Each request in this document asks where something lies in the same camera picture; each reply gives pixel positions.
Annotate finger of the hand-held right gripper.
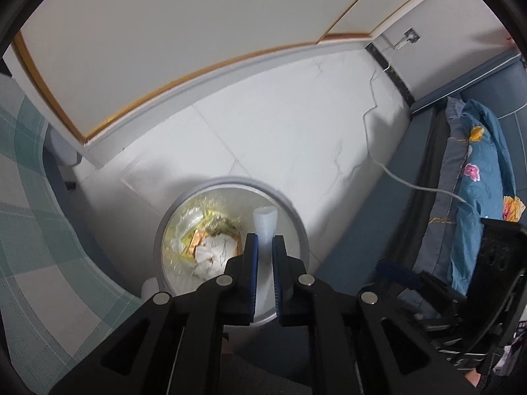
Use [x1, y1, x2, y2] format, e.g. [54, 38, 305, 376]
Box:
[376, 259, 467, 310]
[394, 291, 450, 339]

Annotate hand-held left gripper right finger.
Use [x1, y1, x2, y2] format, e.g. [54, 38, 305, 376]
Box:
[272, 234, 478, 395]

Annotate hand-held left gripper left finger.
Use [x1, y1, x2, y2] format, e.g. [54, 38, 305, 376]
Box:
[47, 232, 260, 395]

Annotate white tissue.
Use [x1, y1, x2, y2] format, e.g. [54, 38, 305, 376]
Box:
[193, 234, 236, 279]

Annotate grey trash bin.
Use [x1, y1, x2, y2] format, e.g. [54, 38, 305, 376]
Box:
[154, 177, 309, 329]

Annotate orange snack wrapper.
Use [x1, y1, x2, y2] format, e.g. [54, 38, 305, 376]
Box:
[181, 230, 243, 261]

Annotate yellow plastic bag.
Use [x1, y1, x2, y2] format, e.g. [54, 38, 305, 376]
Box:
[165, 208, 243, 265]

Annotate printed paper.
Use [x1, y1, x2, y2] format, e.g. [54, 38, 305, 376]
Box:
[494, 321, 527, 372]

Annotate blue floral quilt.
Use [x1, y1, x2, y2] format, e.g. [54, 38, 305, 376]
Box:
[428, 98, 527, 294]

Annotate small white container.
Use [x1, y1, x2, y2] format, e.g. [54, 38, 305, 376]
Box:
[140, 277, 160, 300]

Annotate teal checked tablecloth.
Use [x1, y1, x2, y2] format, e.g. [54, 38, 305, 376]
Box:
[0, 72, 154, 384]

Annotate white wardrobe wooden trim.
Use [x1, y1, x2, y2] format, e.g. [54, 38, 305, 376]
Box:
[12, 0, 466, 146]

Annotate white cable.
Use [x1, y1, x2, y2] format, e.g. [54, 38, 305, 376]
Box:
[361, 35, 475, 211]

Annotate blue bed frame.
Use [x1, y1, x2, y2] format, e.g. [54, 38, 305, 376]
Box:
[317, 51, 527, 297]

